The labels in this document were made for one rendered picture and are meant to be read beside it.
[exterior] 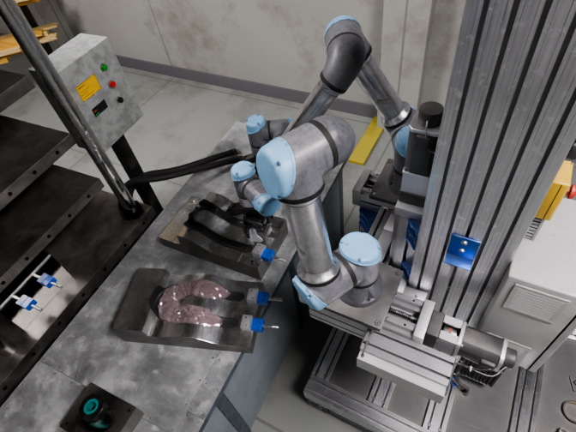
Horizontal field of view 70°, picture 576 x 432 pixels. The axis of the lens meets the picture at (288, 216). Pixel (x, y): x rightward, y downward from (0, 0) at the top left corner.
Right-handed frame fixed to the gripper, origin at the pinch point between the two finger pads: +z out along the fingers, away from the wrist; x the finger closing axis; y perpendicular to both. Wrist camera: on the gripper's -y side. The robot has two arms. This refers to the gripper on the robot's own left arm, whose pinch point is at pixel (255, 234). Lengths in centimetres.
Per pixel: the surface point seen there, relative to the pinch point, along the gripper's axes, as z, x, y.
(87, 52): -46, 30, -85
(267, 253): 10.5, 0.1, 3.3
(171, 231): 14.9, -2.1, -44.5
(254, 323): 14.0, -26.8, 11.0
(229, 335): 15.4, -33.8, 4.3
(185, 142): 101, 130, -161
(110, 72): -34, 36, -85
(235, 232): 12.6, 5.7, -15.5
